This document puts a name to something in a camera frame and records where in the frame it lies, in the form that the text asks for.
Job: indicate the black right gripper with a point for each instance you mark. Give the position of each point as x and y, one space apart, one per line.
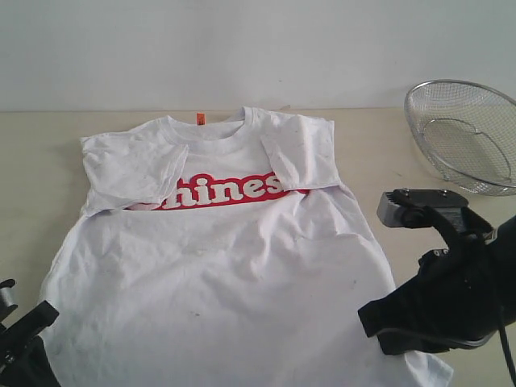
459 296

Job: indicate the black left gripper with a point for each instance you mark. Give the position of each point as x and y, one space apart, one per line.
24 361

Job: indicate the white t-shirt red lettering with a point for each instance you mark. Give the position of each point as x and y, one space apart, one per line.
228 254

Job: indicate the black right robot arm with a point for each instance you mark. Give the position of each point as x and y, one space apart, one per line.
461 294

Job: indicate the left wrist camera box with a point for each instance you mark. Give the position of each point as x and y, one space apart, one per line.
7 300

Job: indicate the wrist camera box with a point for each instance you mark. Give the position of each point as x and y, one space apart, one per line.
7 300
403 208

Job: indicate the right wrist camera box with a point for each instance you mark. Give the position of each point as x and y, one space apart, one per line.
403 208

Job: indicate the round wire mesh basket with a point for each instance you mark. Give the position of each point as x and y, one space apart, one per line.
467 132

